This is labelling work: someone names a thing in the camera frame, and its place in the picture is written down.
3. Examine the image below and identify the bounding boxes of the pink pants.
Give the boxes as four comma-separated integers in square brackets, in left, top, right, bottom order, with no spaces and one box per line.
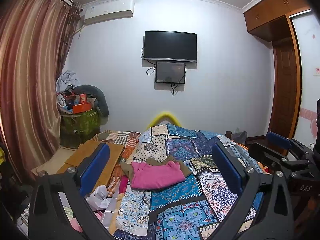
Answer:
[131,161,185,190]

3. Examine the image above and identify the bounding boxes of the wooden lap desk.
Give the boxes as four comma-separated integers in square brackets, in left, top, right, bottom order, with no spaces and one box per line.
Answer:
[56,140,121,189]

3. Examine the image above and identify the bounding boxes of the olive green shorts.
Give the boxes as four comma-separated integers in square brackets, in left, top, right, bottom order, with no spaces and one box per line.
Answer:
[120,155,191,181]

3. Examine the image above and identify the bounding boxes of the brown wooden door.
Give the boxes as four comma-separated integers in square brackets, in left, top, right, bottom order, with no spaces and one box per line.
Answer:
[269,38,297,138]

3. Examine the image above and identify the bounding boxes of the striped orange blanket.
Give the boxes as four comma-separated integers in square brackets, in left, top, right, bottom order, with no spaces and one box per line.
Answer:
[91,130,141,196]

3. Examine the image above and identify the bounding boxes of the blue patchwork bedspread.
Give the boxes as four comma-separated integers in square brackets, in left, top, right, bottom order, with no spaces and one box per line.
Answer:
[111,124,261,239]

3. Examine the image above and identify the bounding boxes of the orange box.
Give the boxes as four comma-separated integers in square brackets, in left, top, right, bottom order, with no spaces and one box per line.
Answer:
[72,102,92,114]

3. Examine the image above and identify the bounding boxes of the grey neck pillow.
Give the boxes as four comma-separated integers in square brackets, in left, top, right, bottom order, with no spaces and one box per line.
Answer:
[73,85,109,118]

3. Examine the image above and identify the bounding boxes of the yellow headboard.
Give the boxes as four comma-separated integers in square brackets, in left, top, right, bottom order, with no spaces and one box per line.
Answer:
[146,111,181,129]

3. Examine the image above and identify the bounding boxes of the wooden wardrobe with white door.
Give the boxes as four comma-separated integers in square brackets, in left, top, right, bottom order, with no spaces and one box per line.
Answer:
[244,0,319,148]

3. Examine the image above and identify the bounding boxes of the striped brown curtain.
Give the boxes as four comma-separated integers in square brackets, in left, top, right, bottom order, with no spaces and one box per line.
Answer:
[1,0,80,181]

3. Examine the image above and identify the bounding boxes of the white air conditioner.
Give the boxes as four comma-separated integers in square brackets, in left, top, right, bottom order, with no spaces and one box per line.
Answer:
[82,0,135,25]

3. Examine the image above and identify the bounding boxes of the small black wall monitor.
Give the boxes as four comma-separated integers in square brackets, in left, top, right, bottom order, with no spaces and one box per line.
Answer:
[155,61,186,84]

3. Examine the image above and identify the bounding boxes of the black wall television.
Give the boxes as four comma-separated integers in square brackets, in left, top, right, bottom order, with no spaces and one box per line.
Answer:
[143,30,197,62]

